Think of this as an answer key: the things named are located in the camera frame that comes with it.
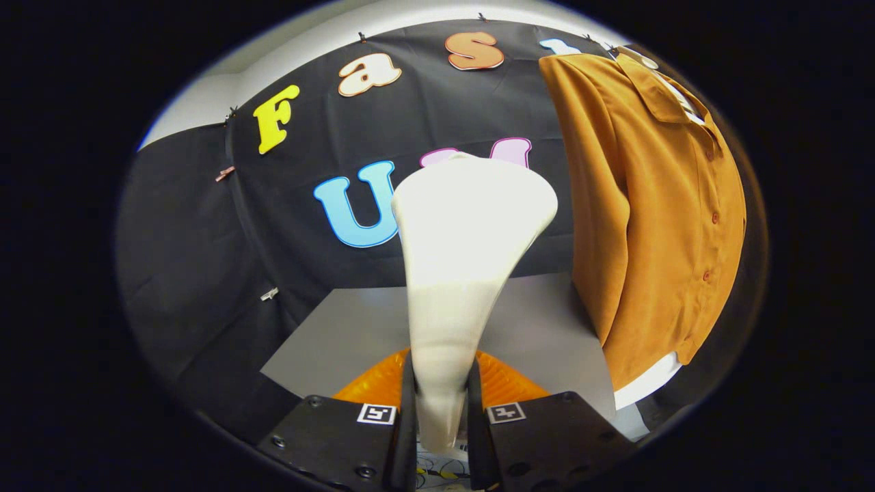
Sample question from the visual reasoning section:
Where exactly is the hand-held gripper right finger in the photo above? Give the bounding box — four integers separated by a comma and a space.
466, 350, 640, 492

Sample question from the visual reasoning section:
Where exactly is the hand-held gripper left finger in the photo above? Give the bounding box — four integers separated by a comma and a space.
258, 348, 419, 492

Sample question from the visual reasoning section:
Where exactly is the white garment steamer head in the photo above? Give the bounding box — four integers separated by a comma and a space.
391, 152, 559, 455

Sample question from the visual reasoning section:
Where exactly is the orange-brown button shirt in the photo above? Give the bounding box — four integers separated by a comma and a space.
539, 51, 747, 392

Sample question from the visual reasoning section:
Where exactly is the black backdrop cloth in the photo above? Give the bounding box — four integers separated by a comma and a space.
115, 19, 770, 438

